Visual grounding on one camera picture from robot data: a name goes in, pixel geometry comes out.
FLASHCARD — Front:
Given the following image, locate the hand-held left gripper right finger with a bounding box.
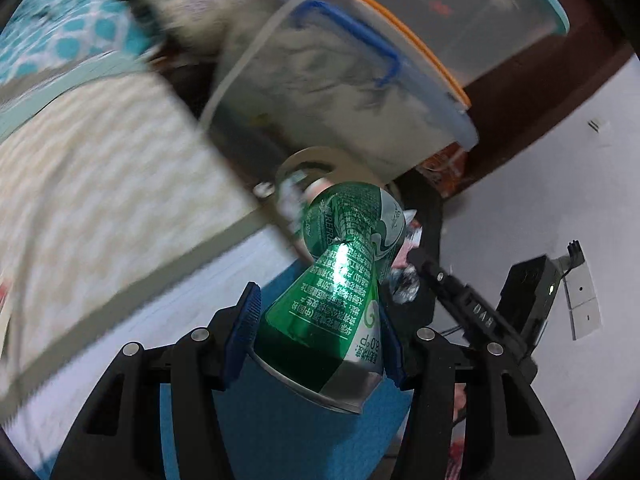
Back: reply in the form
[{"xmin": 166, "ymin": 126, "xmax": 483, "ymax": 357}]
[{"xmin": 377, "ymin": 300, "xmax": 576, "ymax": 480}]

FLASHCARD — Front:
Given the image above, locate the blue and beige bed sheet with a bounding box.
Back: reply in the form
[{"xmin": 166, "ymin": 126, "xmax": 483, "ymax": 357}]
[{"xmin": 0, "ymin": 54, "xmax": 413, "ymax": 480}]

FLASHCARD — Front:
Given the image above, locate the teal patterned quilt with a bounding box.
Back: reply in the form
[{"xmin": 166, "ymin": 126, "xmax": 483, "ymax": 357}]
[{"xmin": 0, "ymin": 0, "xmax": 153, "ymax": 88}]

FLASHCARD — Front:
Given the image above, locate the clear storage box teal lid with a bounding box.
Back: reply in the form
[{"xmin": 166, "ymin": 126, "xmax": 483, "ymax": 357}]
[{"xmin": 327, "ymin": 0, "xmax": 572, "ymax": 88}]

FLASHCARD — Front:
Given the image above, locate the crushed green drink can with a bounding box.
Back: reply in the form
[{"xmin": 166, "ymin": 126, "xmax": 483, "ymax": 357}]
[{"xmin": 251, "ymin": 182, "xmax": 407, "ymax": 415}]

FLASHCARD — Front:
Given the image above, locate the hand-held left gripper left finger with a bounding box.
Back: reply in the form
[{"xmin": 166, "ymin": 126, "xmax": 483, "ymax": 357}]
[{"xmin": 50, "ymin": 282, "xmax": 261, "ymax": 480}]

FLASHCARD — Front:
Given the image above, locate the folded grey patterned blanket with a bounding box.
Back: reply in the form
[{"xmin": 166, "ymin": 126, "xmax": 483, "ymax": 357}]
[{"xmin": 116, "ymin": 0, "xmax": 283, "ymax": 58}]

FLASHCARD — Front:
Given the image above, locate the clear plastic water bottle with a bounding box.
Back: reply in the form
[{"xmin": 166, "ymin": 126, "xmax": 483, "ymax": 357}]
[{"xmin": 276, "ymin": 169, "xmax": 312, "ymax": 242}]

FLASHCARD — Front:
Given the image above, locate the clear storage box orange lid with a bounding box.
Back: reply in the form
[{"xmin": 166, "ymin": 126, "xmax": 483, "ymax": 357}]
[{"xmin": 199, "ymin": 0, "xmax": 482, "ymax": 182}]

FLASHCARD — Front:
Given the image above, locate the pink paper cup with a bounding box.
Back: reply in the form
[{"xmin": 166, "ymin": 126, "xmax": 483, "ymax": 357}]
[{"xmin": 304, "ymin": 179, "xmax": 335, "ymax": 203}]

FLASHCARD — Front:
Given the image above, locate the white cable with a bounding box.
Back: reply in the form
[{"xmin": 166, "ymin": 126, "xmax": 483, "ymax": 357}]
[{"xmin": 199, "ymin": 0, "xmax": 353, "ymax": 128}]

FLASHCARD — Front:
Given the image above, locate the clear plastic wrapper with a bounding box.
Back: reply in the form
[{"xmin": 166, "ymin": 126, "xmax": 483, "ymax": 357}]
[{"xmin": 389, "ymin": 264, "xmax": 427, "ymax": 307}]

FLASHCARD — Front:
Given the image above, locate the black cable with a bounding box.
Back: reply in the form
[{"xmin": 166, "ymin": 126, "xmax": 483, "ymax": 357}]
[{"xmin": 556, "ymin": 239, "xmax": 584, "ymax": 281}]

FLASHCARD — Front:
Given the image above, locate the white wall socket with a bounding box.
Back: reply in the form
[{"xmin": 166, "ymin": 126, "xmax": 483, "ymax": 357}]
[{"xmin": 564, "ymin": 280, "xmax": 602, "ymax": 342}]

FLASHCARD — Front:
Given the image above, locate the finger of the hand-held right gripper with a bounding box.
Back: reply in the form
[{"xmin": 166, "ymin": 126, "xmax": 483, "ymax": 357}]
[{"xmin": 407, "ymin": 249, "xmax": 539, "ymax": 377}]

